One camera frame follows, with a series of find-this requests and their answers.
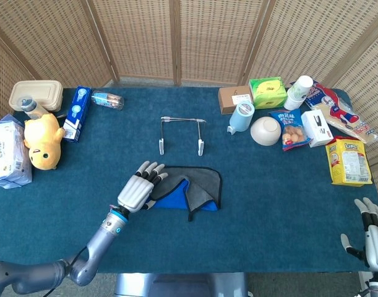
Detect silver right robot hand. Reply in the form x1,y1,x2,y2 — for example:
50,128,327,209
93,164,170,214
340,197,378,272

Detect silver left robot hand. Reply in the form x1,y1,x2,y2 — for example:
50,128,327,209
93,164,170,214
116,160,170,213

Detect grey and blue cloth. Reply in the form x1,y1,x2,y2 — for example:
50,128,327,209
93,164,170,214
145,165,223,222

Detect metal wire stand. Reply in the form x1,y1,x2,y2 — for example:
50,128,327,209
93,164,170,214
158,116,207,157

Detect yellow Lipo snack bag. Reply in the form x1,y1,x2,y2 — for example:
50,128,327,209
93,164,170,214
325,135,374,187

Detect clear plastic snack bottle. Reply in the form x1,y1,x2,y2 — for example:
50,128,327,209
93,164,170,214
91,90,125,111

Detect blue toothpaste box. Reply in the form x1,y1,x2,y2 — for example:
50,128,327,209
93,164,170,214
62,85,93,144

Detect silver robot torso base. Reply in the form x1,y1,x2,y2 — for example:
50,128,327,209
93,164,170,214
114,272,249,297

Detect yellow plush toy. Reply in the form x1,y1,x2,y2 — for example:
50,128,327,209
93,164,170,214
23,113,66,171

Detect teal carpet table cover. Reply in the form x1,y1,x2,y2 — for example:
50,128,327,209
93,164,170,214
0,87,378,275

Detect white stapler box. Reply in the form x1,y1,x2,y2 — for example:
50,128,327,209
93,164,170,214
300,110,334,148

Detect light blue cylindrical mug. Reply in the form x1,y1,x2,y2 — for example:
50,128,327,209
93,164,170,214
227,100,256,136

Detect beige bottle grey cap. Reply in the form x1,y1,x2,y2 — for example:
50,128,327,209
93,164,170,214
20,96,50,121

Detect brown cardboard box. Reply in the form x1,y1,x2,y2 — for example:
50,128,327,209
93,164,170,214
218,85,254,115

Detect white tissue pack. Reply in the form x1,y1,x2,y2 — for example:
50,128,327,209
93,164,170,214
0,113,33,189

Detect red blue noodle package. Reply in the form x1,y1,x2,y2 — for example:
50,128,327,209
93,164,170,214
289,80,378,145

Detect blue cookie snack bag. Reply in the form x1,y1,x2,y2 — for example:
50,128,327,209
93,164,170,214
268,108,313,152

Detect beige lunch box container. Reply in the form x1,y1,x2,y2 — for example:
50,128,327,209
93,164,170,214
8,80,64,113

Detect beige upturned bowl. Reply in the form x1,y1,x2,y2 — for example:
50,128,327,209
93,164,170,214
249,116,282,147

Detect wicker folding screen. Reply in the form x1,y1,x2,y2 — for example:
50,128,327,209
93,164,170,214
0,0,378,273

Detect green tissue pack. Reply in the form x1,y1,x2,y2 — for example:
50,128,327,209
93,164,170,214
249,76,288,110

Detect white paper cup stack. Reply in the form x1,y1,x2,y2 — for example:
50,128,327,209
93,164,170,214
283,75,314,111

